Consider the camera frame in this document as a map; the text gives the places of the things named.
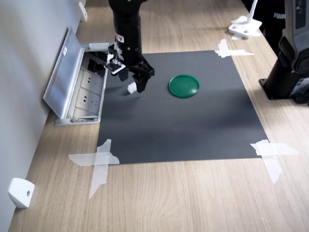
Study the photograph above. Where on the small white plastic terminal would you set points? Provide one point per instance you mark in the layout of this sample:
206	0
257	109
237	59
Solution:
131	88

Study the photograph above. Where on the round green lid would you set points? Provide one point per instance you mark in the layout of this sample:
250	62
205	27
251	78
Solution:
183	85

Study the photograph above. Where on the dark grey mat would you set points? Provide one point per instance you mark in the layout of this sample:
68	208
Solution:
169	125

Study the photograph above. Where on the white tape strip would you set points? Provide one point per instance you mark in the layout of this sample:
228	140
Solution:
285	148
223	47
274	169
239	52
82	159
99	178

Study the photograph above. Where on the grey desk partition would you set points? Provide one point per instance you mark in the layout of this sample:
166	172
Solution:
24	72

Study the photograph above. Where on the small camera box with board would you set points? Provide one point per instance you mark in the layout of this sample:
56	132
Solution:
115	66

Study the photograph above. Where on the white partition bracket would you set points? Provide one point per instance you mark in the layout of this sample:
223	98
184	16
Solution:
83	12
20	192

